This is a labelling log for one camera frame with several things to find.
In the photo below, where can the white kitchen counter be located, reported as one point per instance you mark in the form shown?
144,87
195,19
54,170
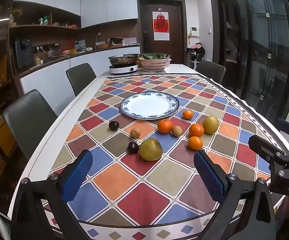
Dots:
59,70

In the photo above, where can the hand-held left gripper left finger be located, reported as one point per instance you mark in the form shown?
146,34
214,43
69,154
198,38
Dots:
76,177

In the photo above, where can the patterned placemat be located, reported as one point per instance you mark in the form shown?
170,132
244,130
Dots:
149,71

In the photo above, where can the yellow bottle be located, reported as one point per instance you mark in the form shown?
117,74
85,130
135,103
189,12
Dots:
38,60

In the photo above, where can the yellow-green pear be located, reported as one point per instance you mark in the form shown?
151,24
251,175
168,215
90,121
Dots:
210,124
150,149

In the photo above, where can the white induction cooker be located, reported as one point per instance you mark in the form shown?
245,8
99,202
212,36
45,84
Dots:
123,69

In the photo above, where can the steel pan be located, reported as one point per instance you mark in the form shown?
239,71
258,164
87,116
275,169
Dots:
122,59

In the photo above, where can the colourful checked tablecloth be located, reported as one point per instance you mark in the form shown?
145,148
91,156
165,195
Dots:
159,177

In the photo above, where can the wooden wall shelf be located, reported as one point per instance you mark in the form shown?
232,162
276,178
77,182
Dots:
42,27

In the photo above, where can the black tablet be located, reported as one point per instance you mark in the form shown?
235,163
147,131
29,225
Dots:
115,41

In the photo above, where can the green leafy vegetables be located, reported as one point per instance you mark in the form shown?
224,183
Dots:
154,55

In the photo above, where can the glass sliding door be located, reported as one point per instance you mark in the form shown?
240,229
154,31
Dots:
259,42

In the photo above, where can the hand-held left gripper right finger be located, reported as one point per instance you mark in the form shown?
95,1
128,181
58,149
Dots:
209,177

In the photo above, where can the dark plum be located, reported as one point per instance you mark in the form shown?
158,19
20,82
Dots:
113,125
132,147

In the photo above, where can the blue rimmed white plate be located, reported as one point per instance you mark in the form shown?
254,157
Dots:
149,105

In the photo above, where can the small orange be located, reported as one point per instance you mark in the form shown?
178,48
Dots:
187,114

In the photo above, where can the dark wooden door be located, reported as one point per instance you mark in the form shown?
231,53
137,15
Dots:
177,25

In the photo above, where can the brown kiwi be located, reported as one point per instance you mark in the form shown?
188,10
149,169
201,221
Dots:
177,131
135,132

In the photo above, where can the black countertop appliance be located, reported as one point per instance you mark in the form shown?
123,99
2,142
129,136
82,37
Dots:
24,53

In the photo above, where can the white upper cabinets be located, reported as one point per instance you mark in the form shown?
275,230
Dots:
97,2

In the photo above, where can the child stroller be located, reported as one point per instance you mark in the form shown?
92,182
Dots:
197,51

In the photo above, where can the pink colander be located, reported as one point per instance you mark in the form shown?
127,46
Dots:
154,65

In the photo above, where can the white intercom panel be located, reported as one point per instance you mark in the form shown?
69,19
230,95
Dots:
194,31

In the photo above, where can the red wall calendar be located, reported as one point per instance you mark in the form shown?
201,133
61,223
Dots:
161,25

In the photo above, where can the grey dining chair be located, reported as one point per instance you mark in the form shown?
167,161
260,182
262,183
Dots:
210,70
29,115
80,76

